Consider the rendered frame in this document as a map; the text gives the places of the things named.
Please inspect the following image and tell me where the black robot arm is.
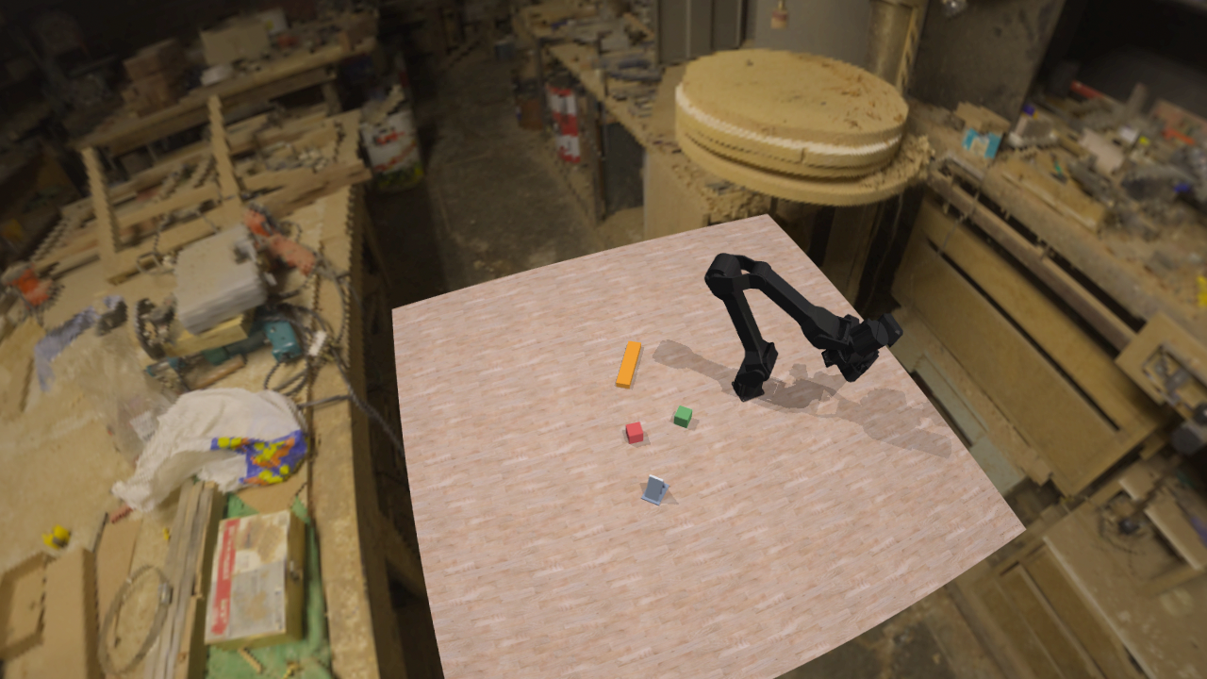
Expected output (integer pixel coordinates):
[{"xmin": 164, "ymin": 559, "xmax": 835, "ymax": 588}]
[{"xmin": 704, "ymin": 253, "xmax": 888, "ymax": 403}]

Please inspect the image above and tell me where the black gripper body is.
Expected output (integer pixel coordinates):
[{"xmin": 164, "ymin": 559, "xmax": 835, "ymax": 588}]
[{"xmin": 836, "ymin": 314, "xmax": 903, "ymax": 384}]

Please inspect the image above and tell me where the orange rectangular bar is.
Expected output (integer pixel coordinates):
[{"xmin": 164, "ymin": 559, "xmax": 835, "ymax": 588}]
[{"xmin": 616, "ymin": 341, "xmax": 641, "ymax": 390}]

